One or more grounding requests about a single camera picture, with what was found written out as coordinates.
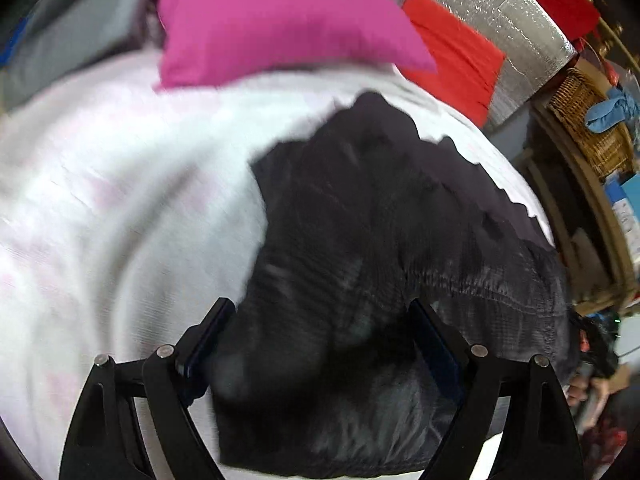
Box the light blue rag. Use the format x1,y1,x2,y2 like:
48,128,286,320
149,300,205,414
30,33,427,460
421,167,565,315
585,85,640,136

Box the wicker basket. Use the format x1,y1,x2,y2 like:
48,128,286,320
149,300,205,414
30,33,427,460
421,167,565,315
547,67,636,178

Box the white fluffy blanket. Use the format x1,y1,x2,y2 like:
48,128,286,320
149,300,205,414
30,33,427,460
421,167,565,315
0,52,556,480

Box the blue box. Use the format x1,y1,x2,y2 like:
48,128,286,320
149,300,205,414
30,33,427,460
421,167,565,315
602,175,640,236

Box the grey cloth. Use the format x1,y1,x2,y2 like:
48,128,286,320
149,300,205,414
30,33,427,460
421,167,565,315
0,0,166,111

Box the black quilted jacket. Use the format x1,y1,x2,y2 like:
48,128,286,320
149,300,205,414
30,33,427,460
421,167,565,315
207,90,581,478

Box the red pillow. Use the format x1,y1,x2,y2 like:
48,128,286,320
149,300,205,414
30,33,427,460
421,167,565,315
401,0,507,128

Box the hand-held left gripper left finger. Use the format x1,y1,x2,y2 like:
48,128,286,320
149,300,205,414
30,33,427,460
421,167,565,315
59,297,236,480

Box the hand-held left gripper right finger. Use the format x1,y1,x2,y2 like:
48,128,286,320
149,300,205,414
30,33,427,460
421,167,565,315
407,299,585,480

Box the pink pillow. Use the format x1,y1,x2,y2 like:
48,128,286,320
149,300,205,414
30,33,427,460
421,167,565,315
152,0,438,92

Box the silver foil insulation panel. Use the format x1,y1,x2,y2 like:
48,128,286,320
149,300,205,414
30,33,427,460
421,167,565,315
350,0,576,133

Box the wooden shelf unit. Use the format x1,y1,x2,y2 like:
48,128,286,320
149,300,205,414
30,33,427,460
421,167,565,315
520,105,640,313

